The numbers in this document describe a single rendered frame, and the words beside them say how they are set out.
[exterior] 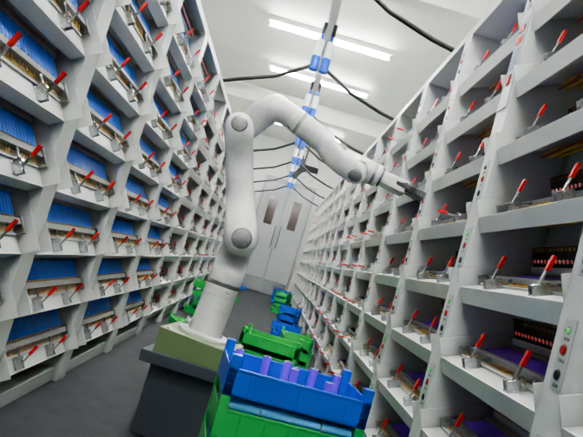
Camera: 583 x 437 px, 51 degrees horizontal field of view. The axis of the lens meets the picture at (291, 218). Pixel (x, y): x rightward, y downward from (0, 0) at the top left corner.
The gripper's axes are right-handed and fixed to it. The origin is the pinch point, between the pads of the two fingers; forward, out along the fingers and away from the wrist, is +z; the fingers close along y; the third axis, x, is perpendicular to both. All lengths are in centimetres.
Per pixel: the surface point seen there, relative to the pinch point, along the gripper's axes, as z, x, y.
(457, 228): 10.3, -10.1, 31.7
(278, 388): -24, -65, 98
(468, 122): 3.7, 29.0, 10.0
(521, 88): 4, 29, 55
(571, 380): 15, -40, 121
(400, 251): 18, -13, -89
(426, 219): 9.9, -3.8, -18.4
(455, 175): 6.8, 9.5, 12.3
